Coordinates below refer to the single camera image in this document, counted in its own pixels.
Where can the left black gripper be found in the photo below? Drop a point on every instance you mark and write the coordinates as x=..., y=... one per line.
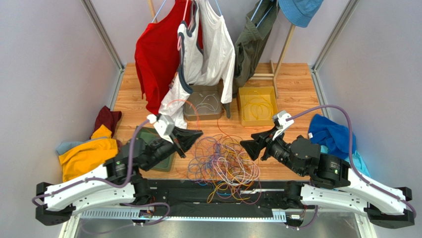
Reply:
x=184, y=138

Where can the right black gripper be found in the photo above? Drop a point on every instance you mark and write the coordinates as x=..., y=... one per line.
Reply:
x=264, y=147

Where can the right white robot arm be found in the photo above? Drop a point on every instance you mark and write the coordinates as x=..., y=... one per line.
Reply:
x=333, y=183

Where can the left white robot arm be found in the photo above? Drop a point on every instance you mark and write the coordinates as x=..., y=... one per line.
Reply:
x=117, y=181

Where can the green plastic tray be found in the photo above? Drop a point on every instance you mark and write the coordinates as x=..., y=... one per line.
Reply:
x=149, y=135

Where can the yellow plastic tray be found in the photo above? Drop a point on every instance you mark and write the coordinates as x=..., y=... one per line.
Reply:
x=257, y=105

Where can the wooden clothes rack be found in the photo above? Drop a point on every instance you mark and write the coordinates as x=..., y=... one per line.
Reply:
x=274, y=71

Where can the dark blue towel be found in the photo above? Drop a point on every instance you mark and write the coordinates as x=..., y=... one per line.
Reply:
x=334, y=137

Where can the yellow cloth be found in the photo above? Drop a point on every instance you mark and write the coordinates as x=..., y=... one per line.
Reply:
x=83, y=159

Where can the white hanging tank top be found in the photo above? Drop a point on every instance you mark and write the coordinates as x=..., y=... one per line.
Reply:
x=207, y=58

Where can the cyan cloth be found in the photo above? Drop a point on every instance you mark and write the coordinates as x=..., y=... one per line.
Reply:
x=356, y=157

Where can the red hanging shirt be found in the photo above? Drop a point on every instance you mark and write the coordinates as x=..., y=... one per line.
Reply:
x=157, y=54

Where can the olive green hanging garment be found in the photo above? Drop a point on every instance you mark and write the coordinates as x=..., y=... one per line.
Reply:
x=251, y=42

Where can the grey blue cloth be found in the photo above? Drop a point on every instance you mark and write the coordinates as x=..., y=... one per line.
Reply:
x=66, y=146

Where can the blue bucket hat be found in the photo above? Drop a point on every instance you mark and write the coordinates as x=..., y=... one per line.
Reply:
x=299, y=12

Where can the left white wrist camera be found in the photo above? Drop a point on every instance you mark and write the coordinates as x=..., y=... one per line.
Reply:
x=163, y=124

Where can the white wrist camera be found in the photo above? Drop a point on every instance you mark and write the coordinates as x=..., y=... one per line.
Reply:
x=163, y=124
x=282, y=121

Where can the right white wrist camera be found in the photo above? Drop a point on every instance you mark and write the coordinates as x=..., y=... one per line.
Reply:
x=282, y=121

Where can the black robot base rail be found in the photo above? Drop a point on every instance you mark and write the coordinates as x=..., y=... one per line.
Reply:
x=265, y=201

